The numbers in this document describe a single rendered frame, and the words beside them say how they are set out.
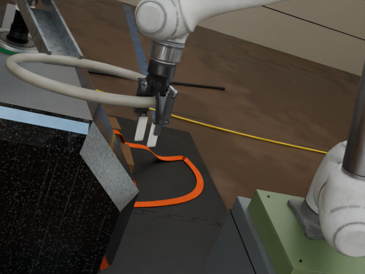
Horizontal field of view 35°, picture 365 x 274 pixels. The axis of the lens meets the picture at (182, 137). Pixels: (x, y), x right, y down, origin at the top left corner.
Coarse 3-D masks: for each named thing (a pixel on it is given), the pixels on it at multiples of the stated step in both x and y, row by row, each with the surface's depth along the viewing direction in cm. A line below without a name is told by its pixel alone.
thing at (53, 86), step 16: (16, 64) 153; (64, 64) 185; (80, 64) 187; (96, 64) 188; (32, 80) 146; (48, 80) 145; (80, 96) 144; (96, 96) 145; (112, 96) 146; (128, 96) 149
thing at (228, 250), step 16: (240, 208) 181; (224, 224) 190; (240, 224) 178; (224, 240) 187; (240, 240) 176; (256, 240) 166; (224, 256) 184; (240, 256) 173; (256, 256) 163; (208, 272) 193; (224, 272) 181; (240, 272) 171; (256, 272) 161; (272, 272) 154
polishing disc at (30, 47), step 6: (0, 30) 222; (6, 30) 225; (0, 36) 217; (30, 36) 228; (0, 42) 212; (6, 42) 214; (12, 42) 216; (30, 42) 223; (6, 48) 211; (12, 48) 211; (18, 48) 213; (24, 48) 215; (30, 48) 217; (36, 48) 219
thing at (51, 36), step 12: (24, 0) 200; (48, 0) 210; (24, 12) 198; (36, 12) 206; (48, 12) 209; (36, 24) 189; (48, 24) 202; (60, 24) 200; (36, 36) 188; (48, 36) 196; (60, 36) 199; (72, 36) 194; (48, 48) 181; (60, 48) 193; (72, 48) 191
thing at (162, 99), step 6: (156, 84) 153; (156, 90) 153; (156, 96) 153; (162, 96) 155; (156, 102) 154; (162, 102) 155; (156, 108) 154; (162, 108) 155; (156, 114) 154; (156, 120) 154
